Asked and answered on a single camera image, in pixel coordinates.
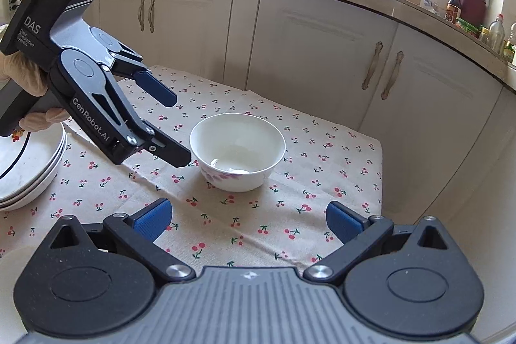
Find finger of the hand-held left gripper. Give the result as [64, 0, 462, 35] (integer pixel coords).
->
[94, 66, 192, 168]
[107, 42, 178, 108]

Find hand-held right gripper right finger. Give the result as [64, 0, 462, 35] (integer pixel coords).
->
[303, 201, 454, 282]

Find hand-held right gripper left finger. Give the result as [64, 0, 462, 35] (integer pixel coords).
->
[42, 198, 197, 282]

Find white floral bowl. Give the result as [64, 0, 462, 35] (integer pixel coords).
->
[189, 113, 286, 192]

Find white fruit print plate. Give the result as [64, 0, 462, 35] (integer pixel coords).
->
[0, 122, 65, 196]
[0, 134, 67, 205]
[0, 151, 68, 212]

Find person's left hand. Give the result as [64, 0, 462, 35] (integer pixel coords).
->
[0, 25, 70, 132]

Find cream cabinet door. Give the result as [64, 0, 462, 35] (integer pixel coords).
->
[97, 0, 146, 64]
[146, 0, 235, 87]
[359, 24, 506, 187]
[247, 0, 399, 135]

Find cherry print tablecloth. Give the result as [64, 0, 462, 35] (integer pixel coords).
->
[0, 64, 383, 276]

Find dark sauce bottle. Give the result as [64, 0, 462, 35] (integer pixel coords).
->
[445, 0, 463, 25]

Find clear plastic bottle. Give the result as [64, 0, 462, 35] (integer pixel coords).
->
[488, 14, 506, 51]

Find red knife holder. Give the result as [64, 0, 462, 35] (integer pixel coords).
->
[460, 0, 487, 28]

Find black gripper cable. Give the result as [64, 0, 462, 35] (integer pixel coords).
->
[0, 128, 31, 179]

